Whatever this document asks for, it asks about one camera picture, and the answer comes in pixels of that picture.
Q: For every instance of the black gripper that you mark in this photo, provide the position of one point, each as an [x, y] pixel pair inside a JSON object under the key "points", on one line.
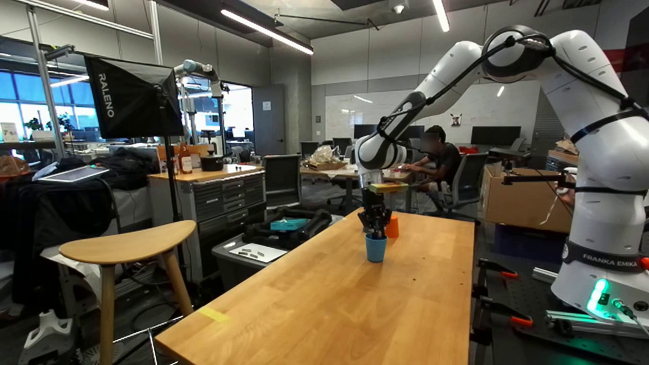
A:
{"points": [[376, 202]]}

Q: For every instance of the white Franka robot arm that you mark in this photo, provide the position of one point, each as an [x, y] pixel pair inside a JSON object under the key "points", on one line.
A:
{"points": [[601, 155]]}

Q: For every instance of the orange plastic cup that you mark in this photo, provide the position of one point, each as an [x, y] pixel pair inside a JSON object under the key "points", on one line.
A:
{"points": [[392, 228]]}

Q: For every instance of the light blue plastic cup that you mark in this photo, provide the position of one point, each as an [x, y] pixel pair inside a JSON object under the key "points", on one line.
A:
{"points": [[376, 248]]}

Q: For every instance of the black softbox light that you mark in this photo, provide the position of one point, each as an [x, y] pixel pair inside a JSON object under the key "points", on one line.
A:
{"points": [[132, 97]]}

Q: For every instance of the wooden desk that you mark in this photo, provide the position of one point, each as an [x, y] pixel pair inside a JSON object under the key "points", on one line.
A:
{"points": [[337, 176]]}

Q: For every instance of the white crumpled bag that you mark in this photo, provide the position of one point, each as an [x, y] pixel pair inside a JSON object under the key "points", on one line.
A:
{"points": [[325, 157]]}

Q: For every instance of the black bag teal lining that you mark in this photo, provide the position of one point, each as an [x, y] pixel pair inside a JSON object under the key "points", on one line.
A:
{"points": [[290, 226]]}

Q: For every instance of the seated person dark shirt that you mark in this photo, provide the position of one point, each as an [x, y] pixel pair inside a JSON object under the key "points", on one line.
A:
{"points": [[441, 161]]}

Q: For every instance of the grey office chair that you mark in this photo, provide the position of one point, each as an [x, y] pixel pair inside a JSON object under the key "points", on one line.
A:
{"points": [[467, 178]]}

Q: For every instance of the white whiteboard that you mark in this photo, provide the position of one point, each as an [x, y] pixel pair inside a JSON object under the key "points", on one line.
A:
{"points": [[358, 112]]}

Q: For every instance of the grey plastic case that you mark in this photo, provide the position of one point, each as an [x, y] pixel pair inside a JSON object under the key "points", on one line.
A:
{"points": [[246, 258]]}

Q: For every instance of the grey door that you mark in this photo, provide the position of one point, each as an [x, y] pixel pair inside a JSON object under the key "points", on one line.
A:
{"points": [[270, 120]]}

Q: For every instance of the dark computer monitor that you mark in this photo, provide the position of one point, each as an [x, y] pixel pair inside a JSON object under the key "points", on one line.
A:
{"points": [[496, 137]]}

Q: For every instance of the brown cardboard box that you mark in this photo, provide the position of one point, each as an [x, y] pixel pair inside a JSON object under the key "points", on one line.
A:
{"points": [[524, 199]]}

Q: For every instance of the grey drawer cabinet wooden top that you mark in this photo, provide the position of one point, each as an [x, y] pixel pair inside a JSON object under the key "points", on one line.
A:
{"points": [[215, 203]]}

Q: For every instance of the black pot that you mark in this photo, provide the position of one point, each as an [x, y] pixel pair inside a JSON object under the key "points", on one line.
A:
{"points": [[211, 162]]}

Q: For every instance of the yellow tape strip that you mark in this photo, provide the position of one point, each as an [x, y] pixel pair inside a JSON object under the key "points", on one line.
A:
{"points": [[214, 314]]}

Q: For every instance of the orange bottle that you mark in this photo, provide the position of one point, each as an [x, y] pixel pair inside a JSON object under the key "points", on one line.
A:
{"points": [[185, 161]]}

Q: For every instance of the black light stand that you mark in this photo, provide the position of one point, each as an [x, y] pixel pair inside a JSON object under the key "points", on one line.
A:
{"points": [[171, 180]]}

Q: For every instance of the short ceiling light strip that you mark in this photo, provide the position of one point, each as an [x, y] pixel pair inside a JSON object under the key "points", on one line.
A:
{"points": [[441, 13]]}

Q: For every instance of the long ceiling light strip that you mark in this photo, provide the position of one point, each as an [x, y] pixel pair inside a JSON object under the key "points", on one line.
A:
{"points": [[266, 32]]}

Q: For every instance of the wooden stool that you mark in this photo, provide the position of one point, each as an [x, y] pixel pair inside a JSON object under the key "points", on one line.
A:
{"points": [[129, 243]]}

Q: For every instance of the black cloth covered bench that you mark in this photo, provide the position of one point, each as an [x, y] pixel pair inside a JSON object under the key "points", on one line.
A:
{"points": [[62, 210]]}

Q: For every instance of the silver metal pole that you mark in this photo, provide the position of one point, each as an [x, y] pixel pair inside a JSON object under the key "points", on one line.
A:
{"points": [[45, 87]]}

